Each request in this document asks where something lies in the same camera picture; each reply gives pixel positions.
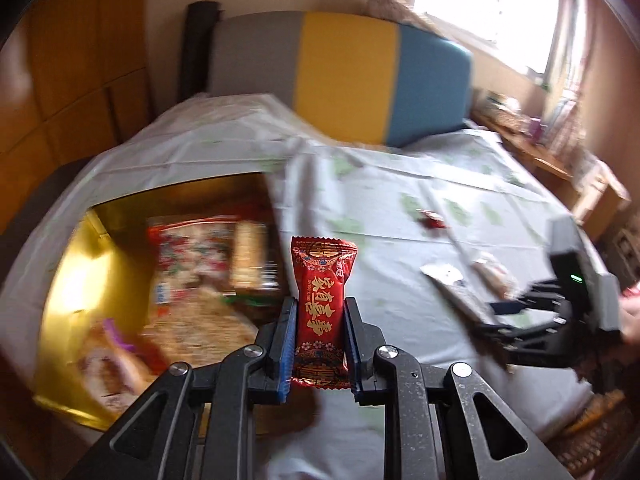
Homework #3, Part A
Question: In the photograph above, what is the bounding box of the purple cartoon snack packet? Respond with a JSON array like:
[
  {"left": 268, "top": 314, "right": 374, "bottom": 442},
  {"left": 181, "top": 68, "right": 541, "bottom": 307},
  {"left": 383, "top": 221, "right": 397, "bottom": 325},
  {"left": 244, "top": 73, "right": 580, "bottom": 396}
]
[{"left": 77, "top": 316, "right": 161, "bottom": 413}]

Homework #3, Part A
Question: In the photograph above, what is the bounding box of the hanging beige curtain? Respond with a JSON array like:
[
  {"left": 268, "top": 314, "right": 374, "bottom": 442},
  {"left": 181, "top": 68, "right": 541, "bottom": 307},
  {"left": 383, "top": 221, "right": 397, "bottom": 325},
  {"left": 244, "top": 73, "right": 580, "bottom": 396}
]
[{"left": 542, "top": 0, "right": 601, "bottom": 156}]

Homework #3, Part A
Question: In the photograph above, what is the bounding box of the wooden wardrobe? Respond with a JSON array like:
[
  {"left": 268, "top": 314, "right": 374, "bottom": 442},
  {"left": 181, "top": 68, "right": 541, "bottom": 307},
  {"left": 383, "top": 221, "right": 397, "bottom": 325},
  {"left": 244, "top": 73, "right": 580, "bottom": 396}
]
[{"left": 0, "top": 0, "right": 156, "bottom": 201}]

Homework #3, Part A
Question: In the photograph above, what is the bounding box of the white green print plastic sheet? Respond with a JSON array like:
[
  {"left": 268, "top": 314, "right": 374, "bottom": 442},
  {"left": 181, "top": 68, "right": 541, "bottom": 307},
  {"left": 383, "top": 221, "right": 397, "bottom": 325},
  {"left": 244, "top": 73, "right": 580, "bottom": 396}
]
[{"left": 0, "top": 92, "right": 606, "bottom": 480}]

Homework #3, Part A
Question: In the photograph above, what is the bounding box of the clear sandwich cracker packet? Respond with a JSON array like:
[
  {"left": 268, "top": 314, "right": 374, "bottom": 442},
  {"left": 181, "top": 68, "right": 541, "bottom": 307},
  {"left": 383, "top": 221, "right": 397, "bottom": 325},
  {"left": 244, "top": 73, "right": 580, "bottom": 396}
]
[{"left": 231, "top": 220, "right": 281, "bottom": 293}]

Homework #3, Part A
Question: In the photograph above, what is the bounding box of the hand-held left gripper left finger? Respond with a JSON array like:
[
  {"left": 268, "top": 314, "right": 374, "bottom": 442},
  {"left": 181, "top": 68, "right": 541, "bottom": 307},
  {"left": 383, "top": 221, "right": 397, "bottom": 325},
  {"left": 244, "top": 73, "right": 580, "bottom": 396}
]
[{"left": 65, "top": 296, "right": 299, "bottom": 480}]

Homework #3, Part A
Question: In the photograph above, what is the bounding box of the red white rice cracker pack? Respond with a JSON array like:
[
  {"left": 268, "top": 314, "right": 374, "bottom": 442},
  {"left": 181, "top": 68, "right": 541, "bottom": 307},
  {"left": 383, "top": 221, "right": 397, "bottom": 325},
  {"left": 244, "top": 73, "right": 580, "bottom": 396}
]
[{"left": 145, "top": 215, "right": 241, "bottom": 321}]

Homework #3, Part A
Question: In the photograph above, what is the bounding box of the wooden side desk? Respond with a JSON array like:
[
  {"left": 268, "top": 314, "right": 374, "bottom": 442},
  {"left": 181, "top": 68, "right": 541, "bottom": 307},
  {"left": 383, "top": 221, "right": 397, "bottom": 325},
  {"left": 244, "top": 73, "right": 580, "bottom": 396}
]
[{"left": 472, "top": 105, "right": 631, "bottom": 241}]

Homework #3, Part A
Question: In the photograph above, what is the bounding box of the person's right hand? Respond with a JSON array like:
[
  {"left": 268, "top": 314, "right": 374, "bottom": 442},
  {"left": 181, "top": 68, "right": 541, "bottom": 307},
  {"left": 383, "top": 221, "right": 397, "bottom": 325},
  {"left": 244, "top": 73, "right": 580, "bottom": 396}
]
[{"left": 619, "top": 285, "right": 640, "bottom": 343}]

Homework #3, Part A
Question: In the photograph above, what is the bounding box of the gold tin box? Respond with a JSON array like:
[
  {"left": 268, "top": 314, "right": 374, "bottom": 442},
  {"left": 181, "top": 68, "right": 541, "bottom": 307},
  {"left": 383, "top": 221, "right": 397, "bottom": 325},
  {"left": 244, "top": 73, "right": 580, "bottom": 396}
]
[{"left": 32, "top": 172, "right": 296, "bottom": 433}]

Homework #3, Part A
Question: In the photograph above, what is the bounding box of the brown woven mat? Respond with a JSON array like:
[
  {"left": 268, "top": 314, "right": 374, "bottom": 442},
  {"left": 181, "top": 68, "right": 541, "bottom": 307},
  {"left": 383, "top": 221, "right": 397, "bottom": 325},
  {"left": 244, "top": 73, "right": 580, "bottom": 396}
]
[{"left": 555, "top": 390, "right": 631, "bottom": 478}]

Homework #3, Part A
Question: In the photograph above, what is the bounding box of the red gold print snack packet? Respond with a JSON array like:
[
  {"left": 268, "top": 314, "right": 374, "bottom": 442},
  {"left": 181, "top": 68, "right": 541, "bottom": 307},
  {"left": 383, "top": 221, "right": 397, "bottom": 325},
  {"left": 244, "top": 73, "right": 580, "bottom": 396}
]
[{"left": 290, "top": 236, "right": 359, "bottom": 391}]

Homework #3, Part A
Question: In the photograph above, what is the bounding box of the white patterned cloth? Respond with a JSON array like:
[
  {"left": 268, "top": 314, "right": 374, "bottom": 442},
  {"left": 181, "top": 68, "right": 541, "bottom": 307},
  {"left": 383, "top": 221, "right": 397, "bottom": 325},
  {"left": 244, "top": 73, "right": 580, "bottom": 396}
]
[{"left": 575, "top": 152, "right": 616, "bottom": 196}]

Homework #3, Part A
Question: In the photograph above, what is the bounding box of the black upright cushion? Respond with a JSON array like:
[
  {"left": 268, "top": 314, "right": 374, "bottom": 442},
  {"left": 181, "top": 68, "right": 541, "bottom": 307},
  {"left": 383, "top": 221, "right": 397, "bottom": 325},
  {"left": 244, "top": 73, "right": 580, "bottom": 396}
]
[{"left": 180, "top": 1, "right": 221, "bottom": 106}]

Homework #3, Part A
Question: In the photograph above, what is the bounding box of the window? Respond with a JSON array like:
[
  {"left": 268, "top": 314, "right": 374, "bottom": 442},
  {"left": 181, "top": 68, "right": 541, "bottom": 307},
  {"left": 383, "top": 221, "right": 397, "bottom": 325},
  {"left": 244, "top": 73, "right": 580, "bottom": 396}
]
[{"left": 415, "top": 0, "right": 566, "bottom": 78}]

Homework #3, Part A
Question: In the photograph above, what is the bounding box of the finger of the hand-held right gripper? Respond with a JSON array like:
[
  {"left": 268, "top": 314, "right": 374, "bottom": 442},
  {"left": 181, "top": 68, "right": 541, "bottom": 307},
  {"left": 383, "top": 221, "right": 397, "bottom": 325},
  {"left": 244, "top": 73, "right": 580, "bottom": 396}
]
[
  {"left": 475, "top": 319, "right": 603, "bottom": 370},
  {"left": 490, "top": 280, "right": 572, "bottom": 320}
]

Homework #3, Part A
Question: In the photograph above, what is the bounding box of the brown pastry packet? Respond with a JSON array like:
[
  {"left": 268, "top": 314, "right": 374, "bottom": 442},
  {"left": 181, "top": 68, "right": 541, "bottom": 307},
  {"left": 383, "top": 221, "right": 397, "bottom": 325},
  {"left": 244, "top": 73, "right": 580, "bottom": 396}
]
[{"left": 145, "top": 285, "right": 258, "bottom": 376}]

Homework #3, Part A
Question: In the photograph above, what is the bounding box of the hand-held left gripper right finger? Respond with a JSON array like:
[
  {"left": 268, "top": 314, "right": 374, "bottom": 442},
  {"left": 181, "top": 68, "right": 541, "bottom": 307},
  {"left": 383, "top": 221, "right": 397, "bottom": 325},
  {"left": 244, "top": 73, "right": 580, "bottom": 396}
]
[{"left": 342, "top": 297, "right": 576, "bottom": 480}]

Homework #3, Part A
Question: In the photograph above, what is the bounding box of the grey yellow blue headboard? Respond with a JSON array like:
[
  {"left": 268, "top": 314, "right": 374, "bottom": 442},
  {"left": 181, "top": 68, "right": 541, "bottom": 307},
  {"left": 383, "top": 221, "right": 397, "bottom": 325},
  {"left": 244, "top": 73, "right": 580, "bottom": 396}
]
[{"left": 207, "top": 10, "right": 475, "bottom": 148}]

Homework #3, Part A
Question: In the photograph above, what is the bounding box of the silver foil snack packet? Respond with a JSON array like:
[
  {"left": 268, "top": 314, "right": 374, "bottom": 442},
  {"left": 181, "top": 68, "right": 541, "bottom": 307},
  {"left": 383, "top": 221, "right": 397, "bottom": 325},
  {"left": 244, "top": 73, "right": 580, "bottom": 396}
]
[{"left": 419, "top": 261, "right": 496, "bottom": 328}]

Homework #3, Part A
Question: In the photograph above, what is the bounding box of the small red candy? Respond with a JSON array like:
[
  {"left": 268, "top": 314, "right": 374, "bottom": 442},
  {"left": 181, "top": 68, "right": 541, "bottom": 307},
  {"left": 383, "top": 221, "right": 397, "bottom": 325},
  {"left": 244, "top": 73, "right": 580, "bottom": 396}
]
[{"left": 416, "top": 208, "right": 447, "bottom": 231}]

